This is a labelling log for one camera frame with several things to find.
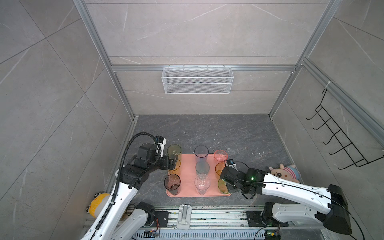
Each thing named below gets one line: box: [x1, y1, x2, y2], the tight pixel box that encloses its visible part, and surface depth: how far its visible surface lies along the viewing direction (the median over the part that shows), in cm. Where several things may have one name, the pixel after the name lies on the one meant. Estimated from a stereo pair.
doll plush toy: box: [268, 164, 301, 183], surface depth 84 cm
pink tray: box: [166, 154, 232, 198], surface depth 84 cm
